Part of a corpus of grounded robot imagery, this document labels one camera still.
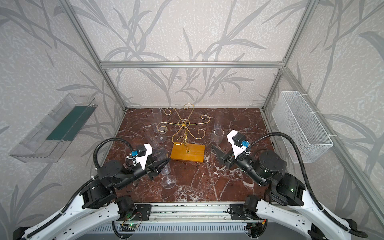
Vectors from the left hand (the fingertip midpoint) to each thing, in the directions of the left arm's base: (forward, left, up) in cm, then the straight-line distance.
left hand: (169, 152), depth 60 cm
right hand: (+3, -20, +9) cm, 22 cm away
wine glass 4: (+17, -22, -14) cm, 31 cm away
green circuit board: (-23, +22, -34) cm, 47 cm away
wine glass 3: (+29, -24, -13) cm, 40 cm away
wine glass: (-6, +3, -20) cm, 21 cm away
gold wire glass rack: (+29, +2, -35) cm, 45 cm away
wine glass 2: (+27, +15, -33) cm, 45 cm away
